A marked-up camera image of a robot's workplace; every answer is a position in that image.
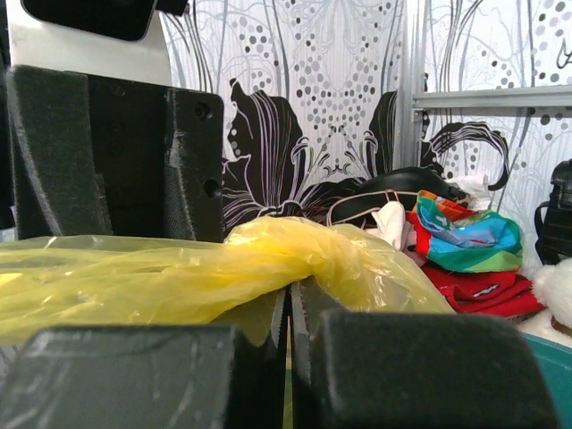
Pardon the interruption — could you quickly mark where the teal plastic trash bin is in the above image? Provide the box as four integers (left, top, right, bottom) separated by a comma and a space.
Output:
524, 333, 572, 429

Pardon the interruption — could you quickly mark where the black hat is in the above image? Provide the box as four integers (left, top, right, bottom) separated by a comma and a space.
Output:
326, 167, 470, 226

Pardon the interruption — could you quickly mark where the white fluffy plush lamb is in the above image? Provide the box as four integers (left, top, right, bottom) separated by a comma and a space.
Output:
517, 258, 572, 348

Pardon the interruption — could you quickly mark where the red garment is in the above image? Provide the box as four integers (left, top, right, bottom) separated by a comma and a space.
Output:
422, 265, 544, 318

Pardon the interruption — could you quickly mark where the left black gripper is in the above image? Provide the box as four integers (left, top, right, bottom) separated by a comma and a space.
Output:
6, 66, 223, 242

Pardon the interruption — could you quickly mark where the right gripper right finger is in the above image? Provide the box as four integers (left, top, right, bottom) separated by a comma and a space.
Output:
290, 279, 559, 428

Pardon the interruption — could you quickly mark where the cream canvas tote bag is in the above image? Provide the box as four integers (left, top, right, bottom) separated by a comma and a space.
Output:
325, 189, 409, 250

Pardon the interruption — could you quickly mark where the black leather handbag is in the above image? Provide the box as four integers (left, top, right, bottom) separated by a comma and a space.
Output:
534, 160, 571, 265

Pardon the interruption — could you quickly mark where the colourful striped cloth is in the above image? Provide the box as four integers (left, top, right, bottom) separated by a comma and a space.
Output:
407, 190, 523, 273

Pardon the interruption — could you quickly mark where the yellow plastic trash bag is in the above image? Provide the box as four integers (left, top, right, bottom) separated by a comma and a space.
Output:
1, 217, 451, 345

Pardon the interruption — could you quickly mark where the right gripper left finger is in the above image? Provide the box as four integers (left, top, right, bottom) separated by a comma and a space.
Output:
1, 290, 288, 428

